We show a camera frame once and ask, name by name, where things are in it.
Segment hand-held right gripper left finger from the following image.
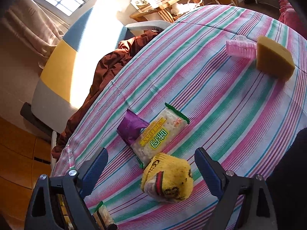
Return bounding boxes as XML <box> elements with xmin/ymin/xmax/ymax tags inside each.
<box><xmin>24</xmin><ymin>147</ymin><xmax>109</xmax><ymax>230</ymax></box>

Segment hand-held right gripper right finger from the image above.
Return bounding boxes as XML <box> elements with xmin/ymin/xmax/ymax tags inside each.
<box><xmin>194</xmin><ymin>147</ymin><xmax>277</xmax><ymax>230</ymax></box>

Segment yellow sock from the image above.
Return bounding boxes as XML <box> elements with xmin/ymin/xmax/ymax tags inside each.
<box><xmin>141</xmin><ymin>152</ymin><xmax>194</xmax><ymax>203</ymax></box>

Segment small green snack packet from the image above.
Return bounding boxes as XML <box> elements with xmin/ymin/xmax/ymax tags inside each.
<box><xmin>92</xmin><ymin>201</ymin><xmax>118</xmax><ymax>230</ymax></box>

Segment purple snack packet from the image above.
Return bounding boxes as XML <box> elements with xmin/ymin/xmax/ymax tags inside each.
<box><xmin>117</xmin><ymin>109</ymin><xmax>149</xmax><ymax>146</ymax></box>

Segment rice cracker snack packet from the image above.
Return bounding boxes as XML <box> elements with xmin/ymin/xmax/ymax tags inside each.
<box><xmin>131</xmin><ymin>103</ymin><xmax>190</xmax><ymax>168</ymax></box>

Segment striped bed sheet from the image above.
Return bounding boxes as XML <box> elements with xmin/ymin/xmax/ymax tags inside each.
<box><xmin>51</xmin><ymin>5</ymin><xmax>307</xmax><ymax>230</ymax></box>

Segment person's dark clothing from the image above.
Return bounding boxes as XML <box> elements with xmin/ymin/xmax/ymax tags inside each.
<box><xmin>266</xmin><ymin>127</ymin><xmax>307</xmax><ymax>230</ymax></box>

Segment brown blanket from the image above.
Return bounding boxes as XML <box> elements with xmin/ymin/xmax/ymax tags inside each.
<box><xmin>51</xmin><ymin>30</ymin><xmax>163</xmax><ymax>160</ymax></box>

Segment yellow blue grey chair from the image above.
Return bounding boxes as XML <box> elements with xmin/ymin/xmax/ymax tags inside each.
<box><xmin>32</xmin><ymin>0</ymin><xmax>169</xmax><ymax>125</ymax></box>

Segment pink hair claw clip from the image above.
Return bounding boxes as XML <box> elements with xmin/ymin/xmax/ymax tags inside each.
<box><xmin>226</xmin><ymin>35</ymin><xmax>257</xmax><ymax>60</ymax></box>

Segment yellow wedge sponge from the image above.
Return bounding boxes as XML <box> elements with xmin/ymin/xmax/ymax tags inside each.
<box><xmin>255</xmin><ymin>36</ymin><xmax>295</xmax><ymax>80</ymax></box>

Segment beige curtain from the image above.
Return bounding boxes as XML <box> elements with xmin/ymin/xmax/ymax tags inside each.
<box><xmin>0</xmin><ymin>0</ymin><xmax>70</xmax><ymax>67</ymax></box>

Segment wooden side table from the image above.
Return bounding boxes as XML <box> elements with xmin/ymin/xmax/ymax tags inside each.
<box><xmin>130</xmin><ymin>0</ymin><xmax>202</xmax><ymax>22</ymax></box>

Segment pink cloth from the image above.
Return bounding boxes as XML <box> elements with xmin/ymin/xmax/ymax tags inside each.
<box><xmin>278</xmin><ymin>0</ymin><xmax>307</xmax><ymax>40</ymax></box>

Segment white cable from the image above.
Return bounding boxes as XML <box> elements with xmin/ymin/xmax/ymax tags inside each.
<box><xmin>171</xmin><ymin>0</ymin><xmax>204</xmax><ymax>14</ymax></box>

